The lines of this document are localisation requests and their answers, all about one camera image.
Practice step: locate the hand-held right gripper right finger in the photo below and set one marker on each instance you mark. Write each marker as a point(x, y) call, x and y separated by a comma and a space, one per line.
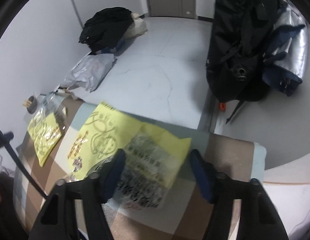
point(200, 176)

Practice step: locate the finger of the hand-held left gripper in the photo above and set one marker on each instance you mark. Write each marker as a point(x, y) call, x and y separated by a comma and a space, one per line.
point(3, 140)

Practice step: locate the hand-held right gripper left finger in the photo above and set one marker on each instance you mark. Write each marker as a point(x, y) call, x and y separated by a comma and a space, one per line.
point(115, 173)

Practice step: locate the small yellow printed packet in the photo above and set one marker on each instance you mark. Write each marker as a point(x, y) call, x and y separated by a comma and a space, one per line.
point(44, 140)

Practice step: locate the large yellow printed packet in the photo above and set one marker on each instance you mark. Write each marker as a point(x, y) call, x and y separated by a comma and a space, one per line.
point(105, 130)

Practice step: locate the plaid blanket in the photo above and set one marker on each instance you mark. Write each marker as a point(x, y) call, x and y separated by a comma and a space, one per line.
point(220, 155)

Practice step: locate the small orange clip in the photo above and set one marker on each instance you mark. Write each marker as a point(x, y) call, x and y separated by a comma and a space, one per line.
point(222, 106)

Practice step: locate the white cabinet with wood trim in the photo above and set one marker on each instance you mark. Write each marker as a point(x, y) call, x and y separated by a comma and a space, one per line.
point(290, 200)

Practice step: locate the grey plastic bag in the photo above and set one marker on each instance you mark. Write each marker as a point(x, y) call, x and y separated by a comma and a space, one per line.
point(90, 70)

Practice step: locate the black clothes pile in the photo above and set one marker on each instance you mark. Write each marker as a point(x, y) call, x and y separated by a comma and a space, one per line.
point(105, 27)

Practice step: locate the beige bag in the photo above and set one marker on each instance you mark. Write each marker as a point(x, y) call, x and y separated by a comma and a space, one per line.
point(137, 27)

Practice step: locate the silver folded umbrella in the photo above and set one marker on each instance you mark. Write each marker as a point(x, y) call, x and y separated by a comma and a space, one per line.
point(287, 55)

